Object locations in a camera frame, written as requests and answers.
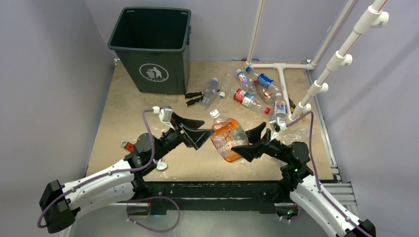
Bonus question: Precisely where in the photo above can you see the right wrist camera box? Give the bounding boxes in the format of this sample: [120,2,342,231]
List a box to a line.
[269,114,287,133]

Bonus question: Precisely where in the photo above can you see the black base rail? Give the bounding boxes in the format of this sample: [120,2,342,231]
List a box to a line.
[132,181,291,215]

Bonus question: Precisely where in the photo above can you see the blue label bottle far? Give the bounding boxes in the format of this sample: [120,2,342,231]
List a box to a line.
[245,67,282,92]

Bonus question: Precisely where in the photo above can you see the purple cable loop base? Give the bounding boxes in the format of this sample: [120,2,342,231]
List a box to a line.
[126,196,181,233]

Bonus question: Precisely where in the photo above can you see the red label clear bottle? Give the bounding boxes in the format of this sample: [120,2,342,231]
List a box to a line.
[233,88,271,115]

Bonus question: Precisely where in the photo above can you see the black handled pliers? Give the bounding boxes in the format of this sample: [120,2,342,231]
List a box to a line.
[183,91,203,107]

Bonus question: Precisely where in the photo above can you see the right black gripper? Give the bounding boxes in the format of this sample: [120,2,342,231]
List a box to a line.
[231,121,291,163]

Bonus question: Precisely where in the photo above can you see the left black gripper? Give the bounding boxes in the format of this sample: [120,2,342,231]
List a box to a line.
[152,113,213,161]

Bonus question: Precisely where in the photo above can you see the dark green trash bin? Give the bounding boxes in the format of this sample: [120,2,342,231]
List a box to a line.
[108,7,192,94]

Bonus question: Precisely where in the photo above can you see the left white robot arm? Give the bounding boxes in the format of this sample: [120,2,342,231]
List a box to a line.
[37,110,214,234]

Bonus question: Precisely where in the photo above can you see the large orange bottle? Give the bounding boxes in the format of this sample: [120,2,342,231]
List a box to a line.
[209,109,250,163]

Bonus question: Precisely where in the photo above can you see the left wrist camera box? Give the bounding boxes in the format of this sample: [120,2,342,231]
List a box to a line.
[152,106,174,129]

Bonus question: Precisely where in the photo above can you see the crushed clear bottle right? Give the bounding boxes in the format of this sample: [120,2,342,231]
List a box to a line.
[283,127,310,144]

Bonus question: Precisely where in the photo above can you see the clear bottle blue cap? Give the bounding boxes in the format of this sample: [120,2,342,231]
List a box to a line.
[199,78,219,108]

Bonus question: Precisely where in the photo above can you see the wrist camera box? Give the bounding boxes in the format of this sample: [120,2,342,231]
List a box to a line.
[152,106,174,129]
[269,114,287,133]

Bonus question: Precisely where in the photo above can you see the large clear bottle far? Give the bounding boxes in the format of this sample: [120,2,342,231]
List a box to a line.
[220,64,240,98]

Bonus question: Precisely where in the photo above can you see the yellow black tool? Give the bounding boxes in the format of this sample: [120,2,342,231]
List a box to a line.
[289,100,304,120]

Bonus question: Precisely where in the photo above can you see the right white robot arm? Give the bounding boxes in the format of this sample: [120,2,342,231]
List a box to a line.
[231,123,377,237]

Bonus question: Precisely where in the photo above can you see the red adjustable wrench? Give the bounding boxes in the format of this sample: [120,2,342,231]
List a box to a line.
[121,141,168,171]

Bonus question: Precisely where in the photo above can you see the purple label small bottle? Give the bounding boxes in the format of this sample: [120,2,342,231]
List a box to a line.
[236,69,252,91]

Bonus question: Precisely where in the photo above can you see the white blue label bottle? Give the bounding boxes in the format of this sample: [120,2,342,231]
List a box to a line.
[273,93,287,120]

